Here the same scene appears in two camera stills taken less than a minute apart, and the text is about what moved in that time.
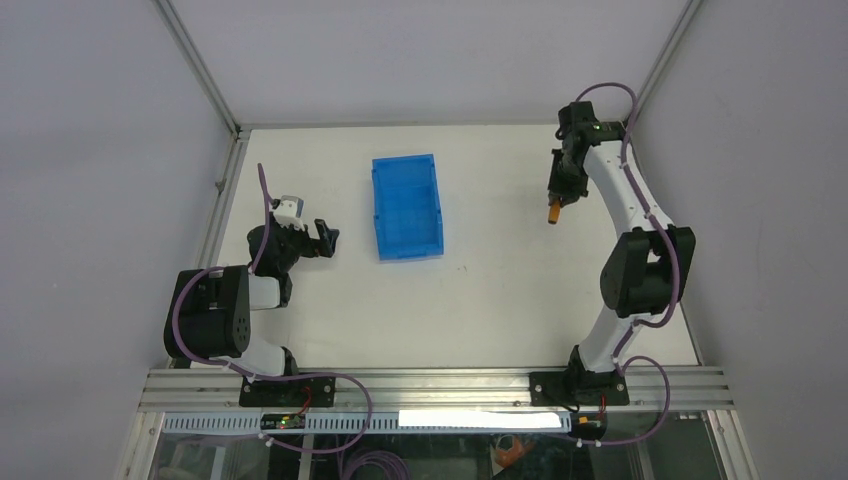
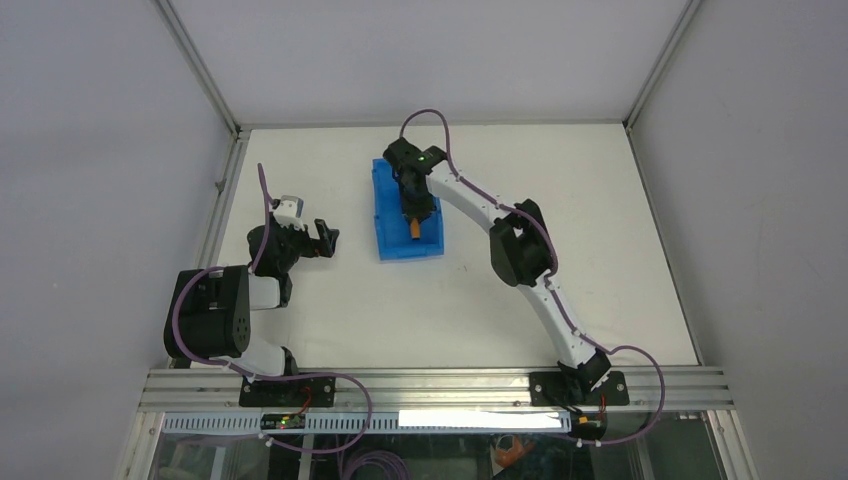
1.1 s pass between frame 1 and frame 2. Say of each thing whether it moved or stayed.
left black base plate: stayed
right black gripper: moved
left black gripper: stayed
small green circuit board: stayed
